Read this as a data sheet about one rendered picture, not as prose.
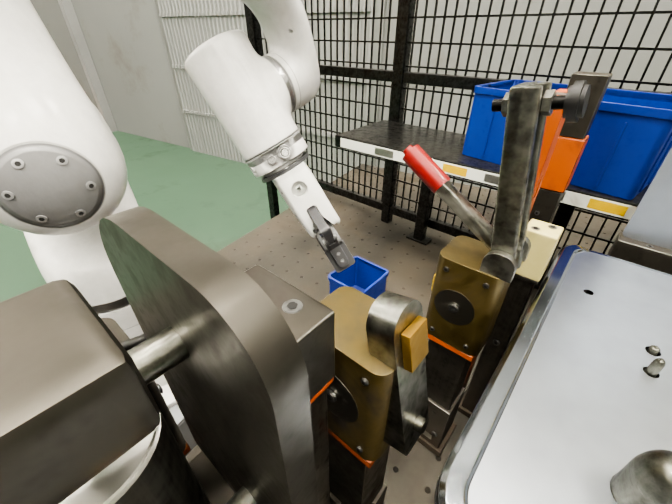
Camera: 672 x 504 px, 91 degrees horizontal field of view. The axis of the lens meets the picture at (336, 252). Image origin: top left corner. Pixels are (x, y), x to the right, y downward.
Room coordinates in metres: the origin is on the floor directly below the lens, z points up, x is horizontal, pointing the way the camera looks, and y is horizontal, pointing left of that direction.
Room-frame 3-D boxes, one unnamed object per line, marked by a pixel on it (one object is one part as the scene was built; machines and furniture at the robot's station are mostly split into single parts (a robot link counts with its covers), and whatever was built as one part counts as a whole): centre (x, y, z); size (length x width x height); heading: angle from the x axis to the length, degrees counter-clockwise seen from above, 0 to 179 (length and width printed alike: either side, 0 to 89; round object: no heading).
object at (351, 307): (0.18, -0.01, 0.88); 0.11 x 0.07 x 0.37; 49
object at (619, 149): (0.63, -0.42, 1.10); 0.30 x 0.17 x 0.13; 40
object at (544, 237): (0.32, -0.23, 0.88); 0.04 x 0.04 x 0.37; 49
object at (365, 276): (0.59, -0.05, 0.74); 0.11 x 0.10 x 0.09; 139
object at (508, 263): (0.25, -0.16, 1.06); 0.03 x 0.01 x 0.03; 49
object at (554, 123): (0.36, -0.23, 0.95); 0.03 x 0.01 x 0.50; 139
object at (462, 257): (0.30, -0.14, 0.87); 0.10 x 0.07 x 0.35; 49
